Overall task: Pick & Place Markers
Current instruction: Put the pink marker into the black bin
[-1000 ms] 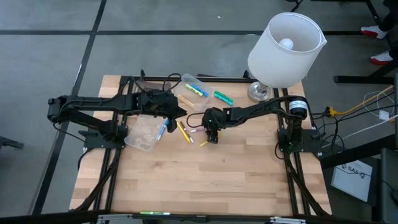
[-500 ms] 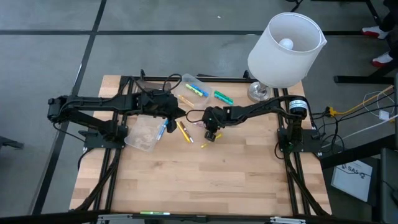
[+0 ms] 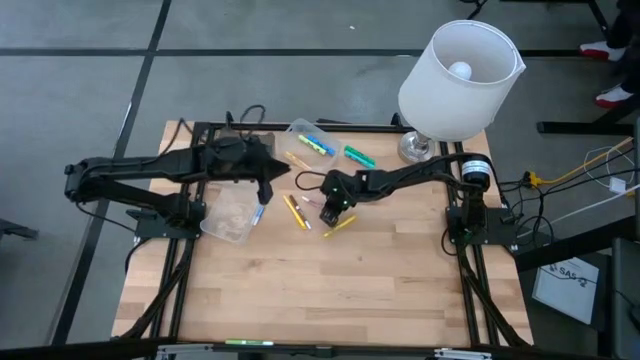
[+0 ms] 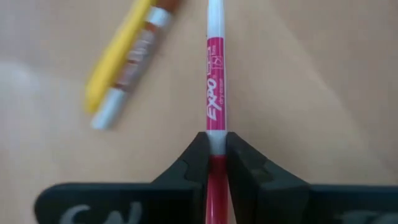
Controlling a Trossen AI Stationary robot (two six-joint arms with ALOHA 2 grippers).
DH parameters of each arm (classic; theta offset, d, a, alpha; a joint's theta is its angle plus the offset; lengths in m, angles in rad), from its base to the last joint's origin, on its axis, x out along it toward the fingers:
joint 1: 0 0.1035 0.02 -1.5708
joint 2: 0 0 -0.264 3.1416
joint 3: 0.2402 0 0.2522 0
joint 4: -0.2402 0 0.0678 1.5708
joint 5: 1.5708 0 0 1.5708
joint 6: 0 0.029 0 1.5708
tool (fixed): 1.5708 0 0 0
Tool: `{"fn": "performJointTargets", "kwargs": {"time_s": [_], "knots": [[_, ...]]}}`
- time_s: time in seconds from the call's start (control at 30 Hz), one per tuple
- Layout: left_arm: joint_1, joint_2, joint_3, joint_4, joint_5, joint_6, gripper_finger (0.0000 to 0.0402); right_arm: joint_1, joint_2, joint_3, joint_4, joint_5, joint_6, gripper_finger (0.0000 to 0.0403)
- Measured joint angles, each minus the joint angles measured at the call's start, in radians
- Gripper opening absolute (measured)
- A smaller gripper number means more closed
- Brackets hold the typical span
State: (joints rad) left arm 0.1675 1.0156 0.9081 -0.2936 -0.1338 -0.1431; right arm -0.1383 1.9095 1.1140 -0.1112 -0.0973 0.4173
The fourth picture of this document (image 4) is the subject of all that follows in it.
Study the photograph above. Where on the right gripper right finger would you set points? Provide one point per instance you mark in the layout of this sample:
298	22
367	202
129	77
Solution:
280	202

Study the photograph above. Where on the red pink Expo marker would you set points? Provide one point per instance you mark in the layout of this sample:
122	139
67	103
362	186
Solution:
216	77

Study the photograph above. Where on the brown Expo marker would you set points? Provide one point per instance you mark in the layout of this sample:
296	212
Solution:
109	109

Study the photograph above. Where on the yellow slim highlighter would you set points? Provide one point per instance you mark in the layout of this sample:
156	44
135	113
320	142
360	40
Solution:
115	56

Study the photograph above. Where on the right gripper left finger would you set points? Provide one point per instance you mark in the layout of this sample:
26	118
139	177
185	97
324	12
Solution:
140	202

